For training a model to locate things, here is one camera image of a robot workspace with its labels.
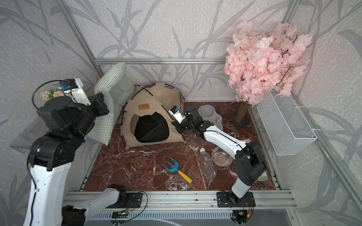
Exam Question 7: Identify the clear acrylic shelf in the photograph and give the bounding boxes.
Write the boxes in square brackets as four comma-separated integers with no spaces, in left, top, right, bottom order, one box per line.
[9,116,49,153]

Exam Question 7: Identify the white wire basket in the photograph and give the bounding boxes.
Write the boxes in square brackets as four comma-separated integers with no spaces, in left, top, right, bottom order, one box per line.
[256,90,317,156]

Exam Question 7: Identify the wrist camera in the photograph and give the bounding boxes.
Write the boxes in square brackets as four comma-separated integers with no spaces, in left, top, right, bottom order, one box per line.
[59,78,91,106]
[169,106,186,124]

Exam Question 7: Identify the green checked cushion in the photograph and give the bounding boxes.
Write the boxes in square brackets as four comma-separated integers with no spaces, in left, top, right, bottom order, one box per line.
[88,63,135,146]

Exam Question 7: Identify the small potted flowers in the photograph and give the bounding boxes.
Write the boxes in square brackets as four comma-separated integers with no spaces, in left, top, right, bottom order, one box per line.
[40,87,70,101]

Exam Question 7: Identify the grey double pet bowl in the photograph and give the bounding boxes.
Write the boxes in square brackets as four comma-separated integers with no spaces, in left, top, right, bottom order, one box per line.
[198,105,223,131]

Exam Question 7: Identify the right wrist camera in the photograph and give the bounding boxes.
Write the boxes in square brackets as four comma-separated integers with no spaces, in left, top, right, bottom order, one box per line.
[169,106,186,124]

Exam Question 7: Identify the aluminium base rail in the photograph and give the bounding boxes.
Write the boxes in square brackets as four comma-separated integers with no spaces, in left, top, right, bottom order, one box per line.
[63,190,298,212]

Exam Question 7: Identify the clear plastic bottle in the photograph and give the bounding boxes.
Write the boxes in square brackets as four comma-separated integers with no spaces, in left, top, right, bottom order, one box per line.
[199,147,216,180]

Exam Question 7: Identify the steel bowl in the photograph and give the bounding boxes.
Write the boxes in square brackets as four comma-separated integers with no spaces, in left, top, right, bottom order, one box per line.
[211,147,233,167]

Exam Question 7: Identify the pink blossom tree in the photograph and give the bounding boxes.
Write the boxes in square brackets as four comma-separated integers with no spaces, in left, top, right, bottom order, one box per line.
[224,20,313,106]

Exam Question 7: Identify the blue yellow garden fork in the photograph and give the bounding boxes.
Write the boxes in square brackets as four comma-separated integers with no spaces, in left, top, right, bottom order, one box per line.
[162,156,193,185]

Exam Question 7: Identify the beige pet tent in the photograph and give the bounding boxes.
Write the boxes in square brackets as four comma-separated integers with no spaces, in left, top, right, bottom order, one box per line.
[121,83,185,150]

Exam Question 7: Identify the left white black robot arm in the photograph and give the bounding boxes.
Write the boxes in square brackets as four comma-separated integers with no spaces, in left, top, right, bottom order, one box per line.
[24,93,127,226]

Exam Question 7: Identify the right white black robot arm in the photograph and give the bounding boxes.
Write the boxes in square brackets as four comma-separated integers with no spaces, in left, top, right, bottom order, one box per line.
[169,106,267,203]

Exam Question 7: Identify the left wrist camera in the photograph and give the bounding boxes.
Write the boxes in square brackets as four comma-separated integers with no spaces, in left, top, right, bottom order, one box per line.
[59,78,91,106]

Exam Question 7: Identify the bagged white gloves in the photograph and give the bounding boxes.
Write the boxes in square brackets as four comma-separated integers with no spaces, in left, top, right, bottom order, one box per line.
[248,141,268,181]

